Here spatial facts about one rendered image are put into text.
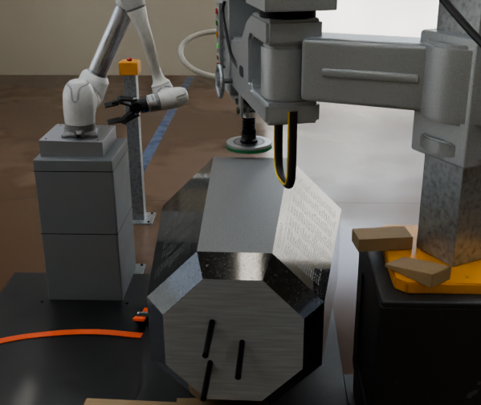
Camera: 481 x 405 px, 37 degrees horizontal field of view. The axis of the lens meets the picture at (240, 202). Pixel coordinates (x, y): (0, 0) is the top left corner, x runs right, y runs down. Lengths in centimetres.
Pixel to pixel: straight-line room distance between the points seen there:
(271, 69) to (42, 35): 754
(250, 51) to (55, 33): 721
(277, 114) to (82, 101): 138
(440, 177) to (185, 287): 94
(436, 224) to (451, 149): 31
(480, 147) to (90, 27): 781
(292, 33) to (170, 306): 101
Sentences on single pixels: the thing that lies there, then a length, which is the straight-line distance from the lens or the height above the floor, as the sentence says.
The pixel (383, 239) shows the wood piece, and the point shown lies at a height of 82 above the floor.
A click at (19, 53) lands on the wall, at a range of 1008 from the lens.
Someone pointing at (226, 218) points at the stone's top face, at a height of 87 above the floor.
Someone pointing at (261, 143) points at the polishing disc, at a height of 93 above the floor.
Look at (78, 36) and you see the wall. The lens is 981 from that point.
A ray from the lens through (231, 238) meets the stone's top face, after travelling 248.
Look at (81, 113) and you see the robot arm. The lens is 369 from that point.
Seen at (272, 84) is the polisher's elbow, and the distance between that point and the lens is 257.
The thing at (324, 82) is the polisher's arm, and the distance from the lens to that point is 251.
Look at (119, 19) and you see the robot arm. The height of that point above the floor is 143.
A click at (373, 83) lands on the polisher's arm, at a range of 246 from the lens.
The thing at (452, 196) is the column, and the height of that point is 103.
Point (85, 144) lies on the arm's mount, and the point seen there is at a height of 87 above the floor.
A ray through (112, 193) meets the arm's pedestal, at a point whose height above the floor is 63.
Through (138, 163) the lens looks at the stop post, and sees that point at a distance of 475.
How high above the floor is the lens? 189
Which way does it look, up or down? 21 degrees down
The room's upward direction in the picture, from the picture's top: straight up
